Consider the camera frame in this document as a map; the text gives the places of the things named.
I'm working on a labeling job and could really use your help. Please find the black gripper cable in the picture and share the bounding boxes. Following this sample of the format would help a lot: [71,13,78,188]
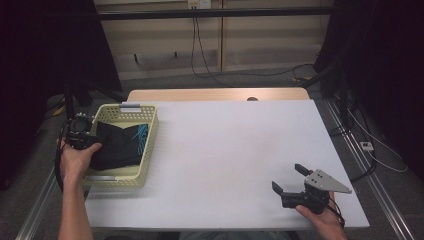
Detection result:
[53,120,70,193]
[319,195,347,228]

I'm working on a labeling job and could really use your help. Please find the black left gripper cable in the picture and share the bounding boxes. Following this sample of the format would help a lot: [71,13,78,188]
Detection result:
[53,120,70,193]

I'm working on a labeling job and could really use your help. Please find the white wall socket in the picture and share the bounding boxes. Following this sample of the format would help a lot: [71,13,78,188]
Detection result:
[187,0,212,10]

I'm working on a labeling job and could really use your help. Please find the light wooden table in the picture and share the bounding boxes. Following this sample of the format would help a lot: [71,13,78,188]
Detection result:
[126,87,311,103]

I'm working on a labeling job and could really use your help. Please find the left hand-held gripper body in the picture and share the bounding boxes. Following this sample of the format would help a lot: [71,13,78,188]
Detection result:
[65,112,103,151]

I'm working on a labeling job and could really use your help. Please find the black metal stand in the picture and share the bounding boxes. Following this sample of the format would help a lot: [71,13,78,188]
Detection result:
[63,79,78,121]

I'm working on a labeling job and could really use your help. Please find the white board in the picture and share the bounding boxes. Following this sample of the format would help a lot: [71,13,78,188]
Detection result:
[83,99,371,232]

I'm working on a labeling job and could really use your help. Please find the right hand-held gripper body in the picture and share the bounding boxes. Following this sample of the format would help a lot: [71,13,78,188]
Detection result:
[281,168,353,215]

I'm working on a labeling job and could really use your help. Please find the black curtain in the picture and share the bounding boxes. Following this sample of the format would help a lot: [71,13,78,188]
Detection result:
[312,0,424,174]
[0,0,123,189]

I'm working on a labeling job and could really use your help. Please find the pale yellow plastic basket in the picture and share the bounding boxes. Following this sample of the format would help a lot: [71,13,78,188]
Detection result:
[81,103,160,191]

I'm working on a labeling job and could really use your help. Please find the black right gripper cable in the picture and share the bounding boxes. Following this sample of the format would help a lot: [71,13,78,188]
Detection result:
[319,195,347,228]

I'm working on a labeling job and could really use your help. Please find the black horizontal bar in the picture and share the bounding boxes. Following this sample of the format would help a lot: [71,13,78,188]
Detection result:
[95,5,335,22]

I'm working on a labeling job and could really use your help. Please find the white cable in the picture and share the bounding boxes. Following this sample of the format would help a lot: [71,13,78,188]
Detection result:
[345,108,409,174]

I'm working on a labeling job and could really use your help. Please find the black shorts with blue print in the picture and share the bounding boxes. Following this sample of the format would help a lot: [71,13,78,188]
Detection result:
[89,120,150,172]

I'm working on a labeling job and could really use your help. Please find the black hanging cable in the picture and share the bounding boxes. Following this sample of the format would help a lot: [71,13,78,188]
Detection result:
[190,7,234,88]

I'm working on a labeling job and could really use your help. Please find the black floor cable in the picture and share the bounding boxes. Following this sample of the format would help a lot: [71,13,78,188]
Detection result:
[213,62,315,88]

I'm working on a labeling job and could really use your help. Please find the person's right hand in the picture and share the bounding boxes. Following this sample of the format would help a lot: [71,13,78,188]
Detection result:
[295,191,347,234]

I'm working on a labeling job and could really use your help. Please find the person's left hand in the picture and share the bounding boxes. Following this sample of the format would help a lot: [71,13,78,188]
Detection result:
[56,137,103,183]

